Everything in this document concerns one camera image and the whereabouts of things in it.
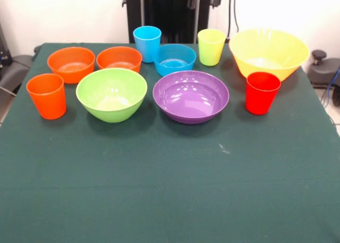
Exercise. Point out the blue bowl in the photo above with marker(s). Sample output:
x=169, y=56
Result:
x=175, y=57

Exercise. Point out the lime green cup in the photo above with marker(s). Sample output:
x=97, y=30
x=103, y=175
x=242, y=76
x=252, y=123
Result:
x=211, y=49

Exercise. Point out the purple bowl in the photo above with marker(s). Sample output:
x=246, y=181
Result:
x=191, y=96

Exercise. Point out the green bowl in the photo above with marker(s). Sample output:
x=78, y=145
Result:
x=111, y=99

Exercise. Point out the dark green tablecloth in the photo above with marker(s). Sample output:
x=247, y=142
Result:
x=170, y=187

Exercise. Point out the orange bowl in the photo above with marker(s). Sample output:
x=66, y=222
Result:
x=119, y=57
x=71, y=58

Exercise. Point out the blue cup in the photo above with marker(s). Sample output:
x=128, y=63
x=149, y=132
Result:
x=146, y=41

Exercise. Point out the red cup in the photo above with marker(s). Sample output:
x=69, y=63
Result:
x=261, y=94

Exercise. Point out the large yellow bowl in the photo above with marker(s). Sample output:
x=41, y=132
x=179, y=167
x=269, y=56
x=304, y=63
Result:
x=268, y=51

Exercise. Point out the orange cup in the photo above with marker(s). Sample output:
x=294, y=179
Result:
x=47, y=99

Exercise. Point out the black chair base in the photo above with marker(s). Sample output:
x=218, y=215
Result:
x=321, y=70

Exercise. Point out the dark grey chair base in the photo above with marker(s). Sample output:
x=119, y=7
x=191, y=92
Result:
x=16, y=70

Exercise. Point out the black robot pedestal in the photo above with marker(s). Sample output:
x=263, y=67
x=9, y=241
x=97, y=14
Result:
x=172, y=9

